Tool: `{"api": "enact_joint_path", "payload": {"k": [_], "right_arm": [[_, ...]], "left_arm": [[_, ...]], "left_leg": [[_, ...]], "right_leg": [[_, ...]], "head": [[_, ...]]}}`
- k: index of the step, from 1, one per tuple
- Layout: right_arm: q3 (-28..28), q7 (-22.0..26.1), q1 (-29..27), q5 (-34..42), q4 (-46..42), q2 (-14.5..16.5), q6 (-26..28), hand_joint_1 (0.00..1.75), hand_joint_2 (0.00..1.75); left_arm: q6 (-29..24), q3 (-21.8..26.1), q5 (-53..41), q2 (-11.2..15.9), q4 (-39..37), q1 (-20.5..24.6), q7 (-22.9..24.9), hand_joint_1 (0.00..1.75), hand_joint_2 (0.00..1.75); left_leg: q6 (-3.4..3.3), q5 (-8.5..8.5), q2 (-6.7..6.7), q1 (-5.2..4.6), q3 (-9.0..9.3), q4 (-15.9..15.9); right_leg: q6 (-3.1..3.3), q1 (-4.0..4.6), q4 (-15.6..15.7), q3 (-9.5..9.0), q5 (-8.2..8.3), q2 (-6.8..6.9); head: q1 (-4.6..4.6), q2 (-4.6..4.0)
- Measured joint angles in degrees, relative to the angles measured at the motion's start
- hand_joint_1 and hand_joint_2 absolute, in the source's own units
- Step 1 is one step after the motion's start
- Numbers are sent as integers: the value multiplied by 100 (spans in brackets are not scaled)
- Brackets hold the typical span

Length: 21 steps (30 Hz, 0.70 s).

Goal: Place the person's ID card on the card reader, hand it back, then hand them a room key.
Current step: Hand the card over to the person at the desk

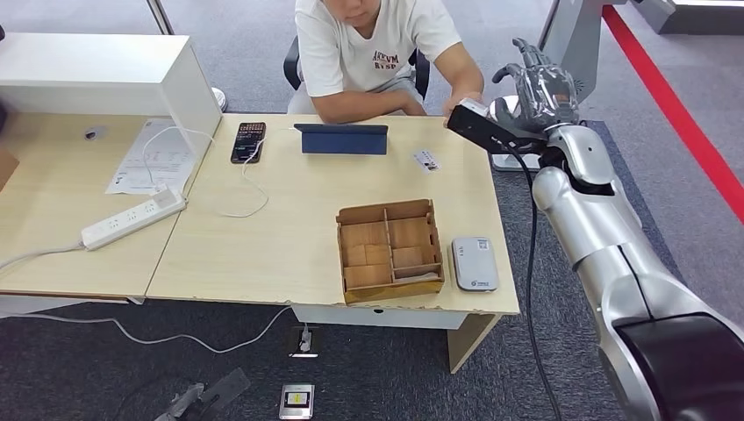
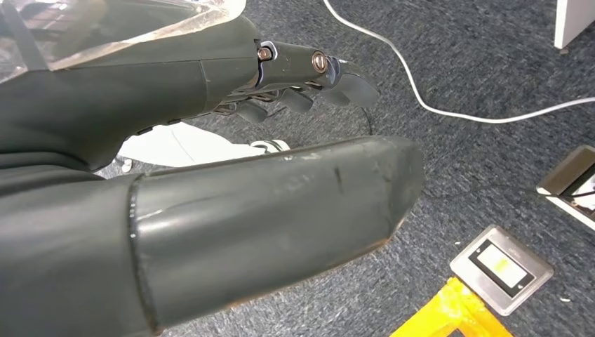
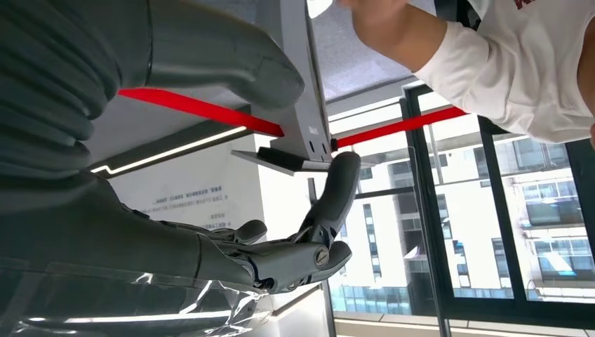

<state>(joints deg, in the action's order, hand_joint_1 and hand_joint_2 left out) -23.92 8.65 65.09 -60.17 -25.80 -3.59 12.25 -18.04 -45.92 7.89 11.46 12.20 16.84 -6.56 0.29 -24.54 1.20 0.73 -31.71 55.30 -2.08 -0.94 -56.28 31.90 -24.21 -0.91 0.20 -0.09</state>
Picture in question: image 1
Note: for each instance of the silver floor socket plate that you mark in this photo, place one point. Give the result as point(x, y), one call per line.
point(296, 402)

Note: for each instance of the white desk front panel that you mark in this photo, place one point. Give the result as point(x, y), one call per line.
point(378, 318)
point(46, 305)

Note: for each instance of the wooden desk leg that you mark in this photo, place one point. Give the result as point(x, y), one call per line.
point(468, 343)

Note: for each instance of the white plug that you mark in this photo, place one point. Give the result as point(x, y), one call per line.
point(304, 340)

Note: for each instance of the black floor socket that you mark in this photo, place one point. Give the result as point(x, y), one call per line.
point(293, 343)

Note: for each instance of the white room key card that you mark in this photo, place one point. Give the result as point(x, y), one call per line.
point(418, 278)

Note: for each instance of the metal pole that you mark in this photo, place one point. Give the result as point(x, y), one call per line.
point(160, 16)

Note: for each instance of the grey platform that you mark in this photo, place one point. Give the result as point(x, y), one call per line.
point(697, 17)

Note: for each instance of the person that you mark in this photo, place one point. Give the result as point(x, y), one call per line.
point(360, 46)

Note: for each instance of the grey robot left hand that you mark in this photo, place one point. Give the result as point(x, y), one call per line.
point(224, 386)

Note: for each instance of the white cabinet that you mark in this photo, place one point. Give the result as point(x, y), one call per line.
point(93, 72)

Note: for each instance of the white round base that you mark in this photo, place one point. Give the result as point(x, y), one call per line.
point(220, 99)
point(503, 110)

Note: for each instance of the wooden compartment box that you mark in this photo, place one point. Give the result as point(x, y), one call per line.
point(363, 276)

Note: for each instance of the brown cardboard piece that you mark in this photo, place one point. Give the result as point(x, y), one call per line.
point(7, 168)

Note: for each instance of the small grey desk object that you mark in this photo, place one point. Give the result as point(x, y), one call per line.
point(95, 133)

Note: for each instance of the printed paper sheet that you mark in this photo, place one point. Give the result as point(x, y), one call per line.
point(165, 160)

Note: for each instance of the person's left forearm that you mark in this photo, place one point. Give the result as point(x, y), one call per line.
point(465, 69)

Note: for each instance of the white power strip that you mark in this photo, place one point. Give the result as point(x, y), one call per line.
point(131, 219)

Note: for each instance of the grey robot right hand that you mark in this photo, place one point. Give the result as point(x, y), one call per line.
point(546, 96)

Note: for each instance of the red floor tape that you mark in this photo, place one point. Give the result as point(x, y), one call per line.
point(668, 104)

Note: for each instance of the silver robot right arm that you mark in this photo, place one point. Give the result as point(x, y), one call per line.
point(616, 250)

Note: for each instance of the person's left hand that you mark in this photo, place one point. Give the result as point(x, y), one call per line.
point(459, 100)

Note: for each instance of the black smartphone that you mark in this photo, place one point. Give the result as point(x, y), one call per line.
point(248, 143)

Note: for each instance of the white ID card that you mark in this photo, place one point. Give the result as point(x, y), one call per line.
point(426, 161)

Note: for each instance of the black office chair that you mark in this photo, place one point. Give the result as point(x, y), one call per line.
point(292, 64)

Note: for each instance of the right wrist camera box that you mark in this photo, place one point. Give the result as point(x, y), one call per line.
point(482, 131)

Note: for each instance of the grey card reader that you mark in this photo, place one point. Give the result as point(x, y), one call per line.
point(475, 264)

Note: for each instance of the person's right forearm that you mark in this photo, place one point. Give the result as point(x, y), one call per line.
point(360, 106)

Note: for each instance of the tablet in blue cover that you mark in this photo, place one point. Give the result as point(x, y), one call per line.
point(343, 140)

